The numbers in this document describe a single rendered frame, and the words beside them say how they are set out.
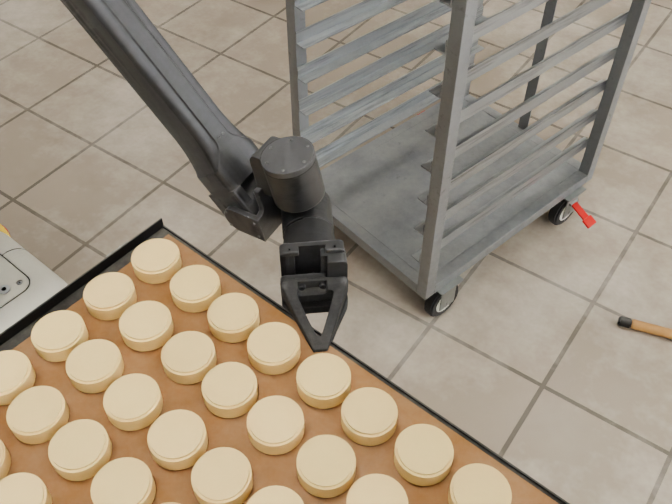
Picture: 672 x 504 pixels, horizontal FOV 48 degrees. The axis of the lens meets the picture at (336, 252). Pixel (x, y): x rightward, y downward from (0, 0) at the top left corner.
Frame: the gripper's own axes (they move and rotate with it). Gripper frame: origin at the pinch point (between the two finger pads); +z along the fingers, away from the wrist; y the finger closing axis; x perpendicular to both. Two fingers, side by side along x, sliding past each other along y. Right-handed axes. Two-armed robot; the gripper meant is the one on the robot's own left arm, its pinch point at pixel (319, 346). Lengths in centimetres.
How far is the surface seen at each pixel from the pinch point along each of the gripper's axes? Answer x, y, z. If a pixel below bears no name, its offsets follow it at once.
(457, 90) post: -29, 21, -65
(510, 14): -41, 14, -77
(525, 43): -46, 22, -81
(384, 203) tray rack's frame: -23, 77, -94
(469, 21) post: -30, 7, -66
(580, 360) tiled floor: -64, 91, -52
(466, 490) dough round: -10.6, -2.3, 16.8
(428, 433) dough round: -8.4, -2.2, 11.4
